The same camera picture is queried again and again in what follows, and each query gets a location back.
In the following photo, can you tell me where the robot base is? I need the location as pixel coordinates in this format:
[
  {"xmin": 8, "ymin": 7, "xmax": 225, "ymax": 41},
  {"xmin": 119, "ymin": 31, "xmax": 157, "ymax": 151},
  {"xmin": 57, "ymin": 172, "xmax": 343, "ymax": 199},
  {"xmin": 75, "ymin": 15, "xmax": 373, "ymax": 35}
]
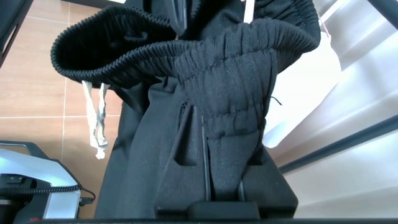
[{"xmin": 0, "ymin": 140, "xmax": 96, "ymax": 223}]

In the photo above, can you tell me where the beige curtain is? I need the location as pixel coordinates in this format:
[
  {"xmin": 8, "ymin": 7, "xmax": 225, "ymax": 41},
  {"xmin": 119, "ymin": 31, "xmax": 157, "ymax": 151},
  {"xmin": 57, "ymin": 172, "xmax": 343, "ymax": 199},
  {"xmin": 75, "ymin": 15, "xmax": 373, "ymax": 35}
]
[{"xmin": 267, "ymin": 0, "xmax": 398, "ymax": 218}]

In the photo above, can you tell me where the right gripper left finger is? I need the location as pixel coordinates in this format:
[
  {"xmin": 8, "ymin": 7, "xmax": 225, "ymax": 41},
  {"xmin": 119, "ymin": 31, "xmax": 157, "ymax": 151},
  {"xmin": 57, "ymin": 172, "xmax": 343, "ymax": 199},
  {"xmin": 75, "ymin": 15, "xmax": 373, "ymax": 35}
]
[{"xmin": 154, "ymin": 104, "xmax": 212, "ymax": 218}]

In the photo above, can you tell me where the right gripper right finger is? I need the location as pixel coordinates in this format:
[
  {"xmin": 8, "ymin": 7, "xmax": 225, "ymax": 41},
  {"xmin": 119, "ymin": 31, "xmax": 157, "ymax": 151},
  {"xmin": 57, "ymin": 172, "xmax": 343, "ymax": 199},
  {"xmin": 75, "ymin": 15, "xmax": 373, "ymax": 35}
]
[{"xmin": 238, "ymin": 148, "xmax": 299, "ymax": 218}]

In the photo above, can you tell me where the black clothes rack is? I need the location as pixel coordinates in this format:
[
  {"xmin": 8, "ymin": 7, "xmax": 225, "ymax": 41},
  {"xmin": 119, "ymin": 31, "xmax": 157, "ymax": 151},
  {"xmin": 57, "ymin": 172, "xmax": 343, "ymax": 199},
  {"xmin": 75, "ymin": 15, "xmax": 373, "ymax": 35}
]
[{"xmin": 279, "ymin": 0, "xmax": 398, "ymax": 174}]

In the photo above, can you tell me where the white printed sleeveless top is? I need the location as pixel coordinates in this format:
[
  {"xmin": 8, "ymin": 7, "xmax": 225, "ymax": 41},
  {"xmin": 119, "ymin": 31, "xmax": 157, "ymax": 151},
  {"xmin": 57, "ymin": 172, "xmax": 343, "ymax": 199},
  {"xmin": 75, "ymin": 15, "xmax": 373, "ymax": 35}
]
[{"xmin": 262, "ymin": 30, "xmax": 343, "ymax": 149}]

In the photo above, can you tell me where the black garment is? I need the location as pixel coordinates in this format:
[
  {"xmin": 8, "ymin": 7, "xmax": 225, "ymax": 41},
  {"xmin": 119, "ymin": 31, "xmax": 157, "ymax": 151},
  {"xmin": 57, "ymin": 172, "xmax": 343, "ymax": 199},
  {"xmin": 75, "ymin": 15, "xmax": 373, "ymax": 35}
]
[{"xmin": 50, "ymin": 0, "xmax": 322, "ymax": 220}]

